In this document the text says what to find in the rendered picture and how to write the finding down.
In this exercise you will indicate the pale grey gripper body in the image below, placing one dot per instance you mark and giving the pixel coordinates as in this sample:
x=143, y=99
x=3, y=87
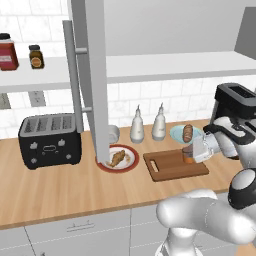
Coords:
x=203, y=150

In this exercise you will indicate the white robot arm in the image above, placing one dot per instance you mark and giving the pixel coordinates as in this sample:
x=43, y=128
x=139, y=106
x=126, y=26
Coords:
x=213, y=216

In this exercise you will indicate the orange brown jar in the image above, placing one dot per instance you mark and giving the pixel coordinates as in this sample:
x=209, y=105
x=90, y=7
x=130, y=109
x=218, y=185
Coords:
x=187, y=156

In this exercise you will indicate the wooden cutting board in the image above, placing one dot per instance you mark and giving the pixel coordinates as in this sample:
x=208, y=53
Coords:
x=173, y=168

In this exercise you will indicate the brown croissant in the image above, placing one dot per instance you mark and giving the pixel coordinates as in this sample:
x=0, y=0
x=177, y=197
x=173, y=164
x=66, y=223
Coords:
x=117, y=158

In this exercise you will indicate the white cabinet shelf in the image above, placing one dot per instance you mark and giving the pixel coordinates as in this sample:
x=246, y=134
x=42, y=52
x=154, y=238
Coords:
x=160, y=66

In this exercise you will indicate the grey cabinet door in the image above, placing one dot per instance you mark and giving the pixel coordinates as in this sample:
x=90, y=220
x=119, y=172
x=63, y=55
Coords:
x=96, y=83

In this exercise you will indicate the small brown jar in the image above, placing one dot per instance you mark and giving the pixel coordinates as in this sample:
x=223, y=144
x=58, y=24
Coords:
x=36, y=58

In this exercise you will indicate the red jam jar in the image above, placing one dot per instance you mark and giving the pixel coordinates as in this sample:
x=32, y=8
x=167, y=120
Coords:
x=7, y=55

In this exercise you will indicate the brown bread roll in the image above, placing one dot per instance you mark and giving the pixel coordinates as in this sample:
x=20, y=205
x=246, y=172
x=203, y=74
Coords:
x=188, y=132

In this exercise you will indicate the light blue plate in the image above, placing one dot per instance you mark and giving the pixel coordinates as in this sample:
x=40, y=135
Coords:
x=176, y=134

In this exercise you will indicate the white squeeze bottle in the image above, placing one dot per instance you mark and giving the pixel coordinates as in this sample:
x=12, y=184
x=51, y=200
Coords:
x=159, y=126
x=137, y=128

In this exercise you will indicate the black coffee machine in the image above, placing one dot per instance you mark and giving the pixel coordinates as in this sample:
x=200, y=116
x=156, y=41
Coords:
x=233, y=100

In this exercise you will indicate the red-rimmed white plate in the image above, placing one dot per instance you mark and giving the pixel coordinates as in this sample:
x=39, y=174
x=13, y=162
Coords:
x=131, y=156

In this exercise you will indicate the white bowl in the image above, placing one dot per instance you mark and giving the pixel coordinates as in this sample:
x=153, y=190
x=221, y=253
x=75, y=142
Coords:
x=114, y=134

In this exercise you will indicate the grey drawer front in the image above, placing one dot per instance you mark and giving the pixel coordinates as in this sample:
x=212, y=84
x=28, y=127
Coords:
x=143, y=230
x=11, y=241
x=100, y=236

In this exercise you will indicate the black four-slot toaster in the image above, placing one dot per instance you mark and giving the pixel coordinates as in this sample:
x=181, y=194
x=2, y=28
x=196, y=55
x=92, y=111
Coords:
x=50, y=146

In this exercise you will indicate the grey wall outlet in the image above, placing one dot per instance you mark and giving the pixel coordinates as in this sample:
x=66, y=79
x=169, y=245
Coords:
x=36, y=98
x=4, y=101

